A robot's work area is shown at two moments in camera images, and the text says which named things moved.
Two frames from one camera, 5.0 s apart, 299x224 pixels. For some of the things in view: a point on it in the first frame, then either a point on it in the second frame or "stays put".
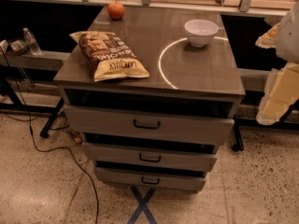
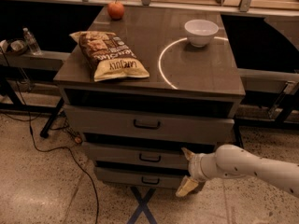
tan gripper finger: [280, 92] -> [186, 186]
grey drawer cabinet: [151, 91] stays put
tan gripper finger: [269, 39] -> [188, 153]
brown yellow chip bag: [108, 56] stays put
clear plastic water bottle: [32, 43] stays put
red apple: [116, 9] stays put
